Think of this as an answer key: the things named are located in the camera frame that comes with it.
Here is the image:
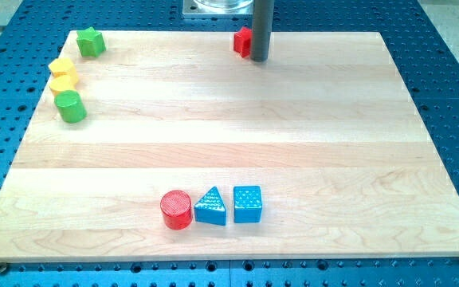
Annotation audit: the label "blue cube block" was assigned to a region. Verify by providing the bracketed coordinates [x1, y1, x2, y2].
[233, 186, 263, 223]

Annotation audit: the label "yellow cylinder block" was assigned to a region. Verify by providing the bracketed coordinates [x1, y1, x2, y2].
[49, 75, 76, 96]

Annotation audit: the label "green cylinder block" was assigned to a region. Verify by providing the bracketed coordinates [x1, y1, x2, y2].
[54, 90, 87, 124]

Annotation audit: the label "blue triangle block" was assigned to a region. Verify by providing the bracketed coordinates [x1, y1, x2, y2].
[194, 187, 227, 226]

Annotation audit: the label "light wooden board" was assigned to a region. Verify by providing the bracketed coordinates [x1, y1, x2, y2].
[0, 31, 459, 262]

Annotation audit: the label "green star block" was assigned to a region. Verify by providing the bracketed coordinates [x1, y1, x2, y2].
[76, 26, 106, 57]

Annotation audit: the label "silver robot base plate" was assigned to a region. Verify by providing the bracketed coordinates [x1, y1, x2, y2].
[182, 0, 253, 17]

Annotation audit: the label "red cylinder block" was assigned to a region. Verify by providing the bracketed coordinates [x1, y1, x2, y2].
[160, 190, 192, 230]

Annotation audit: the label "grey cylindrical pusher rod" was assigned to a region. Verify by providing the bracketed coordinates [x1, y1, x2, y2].
[250, 0, 274, 62]

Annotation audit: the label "red star block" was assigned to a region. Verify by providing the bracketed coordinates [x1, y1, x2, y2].
[233, 27, 252, 57]

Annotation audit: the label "yellow hexagon block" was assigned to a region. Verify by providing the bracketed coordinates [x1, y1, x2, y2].
[48, 57, 79, 85]

